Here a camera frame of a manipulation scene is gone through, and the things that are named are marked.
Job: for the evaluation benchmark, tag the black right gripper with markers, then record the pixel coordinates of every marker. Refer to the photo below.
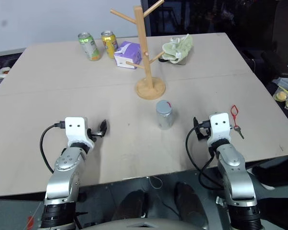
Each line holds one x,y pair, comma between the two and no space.
204,133

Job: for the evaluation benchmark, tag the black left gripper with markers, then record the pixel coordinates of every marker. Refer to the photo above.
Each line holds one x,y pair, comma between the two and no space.
92,135

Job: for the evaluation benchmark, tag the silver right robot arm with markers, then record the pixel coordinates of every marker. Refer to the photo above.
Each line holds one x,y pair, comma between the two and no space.
235,172

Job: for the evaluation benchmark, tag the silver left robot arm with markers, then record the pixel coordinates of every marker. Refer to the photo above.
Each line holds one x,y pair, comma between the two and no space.
64,167

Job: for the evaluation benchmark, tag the clear jar with grey lid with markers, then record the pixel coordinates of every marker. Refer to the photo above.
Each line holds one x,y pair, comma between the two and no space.
165,116

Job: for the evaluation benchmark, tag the purple tissue box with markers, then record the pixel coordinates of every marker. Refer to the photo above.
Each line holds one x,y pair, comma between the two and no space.
128,54

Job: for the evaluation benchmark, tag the wooden tree-shaped hanger rack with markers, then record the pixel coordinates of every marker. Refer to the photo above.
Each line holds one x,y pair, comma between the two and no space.
144,60

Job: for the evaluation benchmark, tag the green drink can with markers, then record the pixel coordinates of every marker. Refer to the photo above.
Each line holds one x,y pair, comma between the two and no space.
90,46

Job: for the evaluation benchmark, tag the yellow drink can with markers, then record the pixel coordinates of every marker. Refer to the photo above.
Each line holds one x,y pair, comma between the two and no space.
109,44

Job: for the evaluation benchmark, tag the light green cloth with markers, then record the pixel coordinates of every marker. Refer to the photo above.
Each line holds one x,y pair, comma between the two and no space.
176,49

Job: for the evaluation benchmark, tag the plastic bag with yellow items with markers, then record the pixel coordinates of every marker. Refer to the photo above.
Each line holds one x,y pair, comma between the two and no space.
285,98

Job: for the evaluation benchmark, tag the grey robot torso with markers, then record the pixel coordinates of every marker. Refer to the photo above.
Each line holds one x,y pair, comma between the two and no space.
144,225

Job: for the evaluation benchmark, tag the white object with red part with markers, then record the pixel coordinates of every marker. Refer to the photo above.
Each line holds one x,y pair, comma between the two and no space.
2,73

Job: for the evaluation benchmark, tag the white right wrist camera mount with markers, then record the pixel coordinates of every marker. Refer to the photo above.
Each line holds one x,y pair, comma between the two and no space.
219,127

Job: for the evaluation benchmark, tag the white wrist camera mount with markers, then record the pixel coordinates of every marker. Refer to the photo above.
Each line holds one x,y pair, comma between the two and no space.
219,127
74,129

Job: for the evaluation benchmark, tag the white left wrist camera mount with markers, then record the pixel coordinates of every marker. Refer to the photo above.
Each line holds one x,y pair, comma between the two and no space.
74,129

